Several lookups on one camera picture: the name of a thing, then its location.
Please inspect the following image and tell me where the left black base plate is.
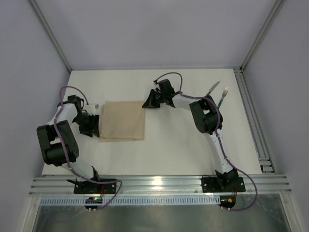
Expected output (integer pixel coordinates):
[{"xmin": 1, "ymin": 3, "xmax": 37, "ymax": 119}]
[{"xmin": 67, "ymin": 179, "xmax": 116, "ymax": 194}]

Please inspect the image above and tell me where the front aluminium rail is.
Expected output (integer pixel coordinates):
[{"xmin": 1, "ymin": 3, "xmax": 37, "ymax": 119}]
[{"xmin": 29, "ymin": 174, "xmax": 292, "ymax": 196}]

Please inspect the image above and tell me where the left controller board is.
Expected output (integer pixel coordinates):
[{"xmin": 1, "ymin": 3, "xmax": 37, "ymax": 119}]
[{"xmin": 84, "ymin": 197, "xmax": 102, "ymax": 212}]

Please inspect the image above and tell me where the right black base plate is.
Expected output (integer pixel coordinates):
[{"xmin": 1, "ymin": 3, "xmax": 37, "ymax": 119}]
[{"xmin": 201, "ymin": 175, "xmax": 246, "ymax": 193}]

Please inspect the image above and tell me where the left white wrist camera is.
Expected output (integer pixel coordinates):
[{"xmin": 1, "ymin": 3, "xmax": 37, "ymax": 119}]
[{"xmin": 84, "ymin": 103, "xmax": 99, "ymax": 115}]

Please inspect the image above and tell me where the right controller board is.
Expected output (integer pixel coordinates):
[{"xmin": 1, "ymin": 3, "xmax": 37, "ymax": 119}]
[{"xmin": 219, "ymin": 195, "xmax": 236, "ymax": 211}]

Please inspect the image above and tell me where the beige cloth napkin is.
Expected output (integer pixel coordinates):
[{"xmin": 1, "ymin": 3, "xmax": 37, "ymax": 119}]
[{"xmin": 98, "ymin": 101, "xmax": 145, "ymax": 143}]

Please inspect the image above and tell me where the aluminium frame post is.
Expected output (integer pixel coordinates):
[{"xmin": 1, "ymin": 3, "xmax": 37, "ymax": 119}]
[
  {"xmin": 28, "ymin": 0, "xmax": 72, "ymax": 73},
  {"xmin": 240, "ymin": 0, "xmax": 286, "ymax": 72}
]

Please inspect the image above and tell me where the left aluminium frame post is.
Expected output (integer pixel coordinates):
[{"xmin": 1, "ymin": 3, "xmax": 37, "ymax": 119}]
[{"xmin": 28, "ymin": 0, "xmax": 72, "ymax": 73}]

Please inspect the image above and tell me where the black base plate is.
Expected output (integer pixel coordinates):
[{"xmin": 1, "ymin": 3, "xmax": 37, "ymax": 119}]
[
  {"xmin": 67, "ymin": 179, "xmax": 116, "ymax": 194},
  {"xmin": 201, "ymin": 175, "xmax": 246, "ymax": 193}
]

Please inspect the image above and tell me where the knife with green handle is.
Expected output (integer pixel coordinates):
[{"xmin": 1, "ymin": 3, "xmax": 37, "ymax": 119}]
[{"xmin": 207, "ymin": 81, "xmax": 221, "ymax": 96}]

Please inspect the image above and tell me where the right aluminium frame post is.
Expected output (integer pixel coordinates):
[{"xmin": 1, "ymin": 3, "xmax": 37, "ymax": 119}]
[{"xmin": 240, "ymin": 0, "xmax": 286, "ymax": 72}]

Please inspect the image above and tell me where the purple cable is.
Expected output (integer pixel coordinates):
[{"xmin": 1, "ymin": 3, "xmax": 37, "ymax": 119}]
[
  {"xmin": 154, "ymin": 72, "xmax": 258, "ymax": 213},
  {"xmin": 54, "ymin": 86, "xmax": 123, "ymax": 210}
]

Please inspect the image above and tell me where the right aluminium side rail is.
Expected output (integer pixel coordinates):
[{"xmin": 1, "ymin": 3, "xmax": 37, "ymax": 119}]
[{"xmin": 234, "ymin": 67, "xmax": 276, "ymax": 174}]

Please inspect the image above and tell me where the fork with green handle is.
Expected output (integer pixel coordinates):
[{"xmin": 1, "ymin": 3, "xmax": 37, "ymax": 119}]
[{"xmin": 217, "ymin": 87, "xmax": 230, "ymax": 109}]

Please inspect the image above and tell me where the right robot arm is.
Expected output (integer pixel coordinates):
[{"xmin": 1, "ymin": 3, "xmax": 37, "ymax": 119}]
[{"xmin": 142, "ymin": 79, "xmax": 245, "ymax": 193}]

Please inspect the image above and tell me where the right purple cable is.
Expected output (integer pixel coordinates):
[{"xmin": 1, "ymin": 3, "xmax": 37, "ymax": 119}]
[{"xmin": 154, "ymin": 72, "xmax": 258, "ymax": 213}]

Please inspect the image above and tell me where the controller board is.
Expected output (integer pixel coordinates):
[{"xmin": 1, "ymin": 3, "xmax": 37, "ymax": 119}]
[
  {"xmin": 84, "ymin": 197, "xmax": 102, "ymax": 212},
  {"xmin": 219, "ymin": 195, "xmax": 236, "ymax": 211}
]

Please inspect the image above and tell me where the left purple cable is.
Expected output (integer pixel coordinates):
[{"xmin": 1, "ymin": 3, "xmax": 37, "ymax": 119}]
[{"xmin": 54, "ymin": 86, "xmax": 123, "ymax": 210}]

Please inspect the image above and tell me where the slotted cable duct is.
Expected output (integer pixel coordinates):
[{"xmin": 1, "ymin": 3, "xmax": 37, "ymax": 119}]
[{"xmin": 40, "ymin": 195, "xmax": 220, "ymax": 206}]

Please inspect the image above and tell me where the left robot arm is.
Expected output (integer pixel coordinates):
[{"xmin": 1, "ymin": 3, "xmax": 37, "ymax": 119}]
[{"xmin": 36, "ymin": 95, "xmax": 99, "ymax": 184}]

